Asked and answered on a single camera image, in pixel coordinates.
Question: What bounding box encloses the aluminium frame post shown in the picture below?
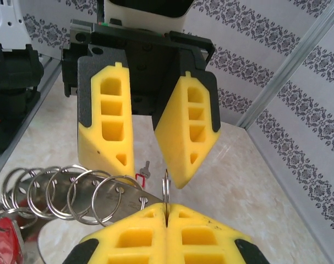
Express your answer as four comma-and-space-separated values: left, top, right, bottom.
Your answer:
239, 0, 334, 131

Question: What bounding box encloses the metal key organizer with rings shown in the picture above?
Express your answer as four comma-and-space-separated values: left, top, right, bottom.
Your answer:
0, 164, 163, 264

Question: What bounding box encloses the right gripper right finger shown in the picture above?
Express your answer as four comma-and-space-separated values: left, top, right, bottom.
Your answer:
166, 202, 271, 264

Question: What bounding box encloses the red key tag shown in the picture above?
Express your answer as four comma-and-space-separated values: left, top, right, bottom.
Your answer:
0, 216, 26, 264

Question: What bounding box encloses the silver split ring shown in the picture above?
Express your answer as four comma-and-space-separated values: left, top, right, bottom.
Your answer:
160, 169, 172, 207

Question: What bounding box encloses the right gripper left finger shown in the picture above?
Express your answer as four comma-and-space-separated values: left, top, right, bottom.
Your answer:
63, 203, 169, 264

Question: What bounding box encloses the key with red tag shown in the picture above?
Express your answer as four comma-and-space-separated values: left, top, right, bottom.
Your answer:
134, 160, 153, 191

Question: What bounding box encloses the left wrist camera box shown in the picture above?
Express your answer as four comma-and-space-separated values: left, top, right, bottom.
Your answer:
103, 0, 194, 30

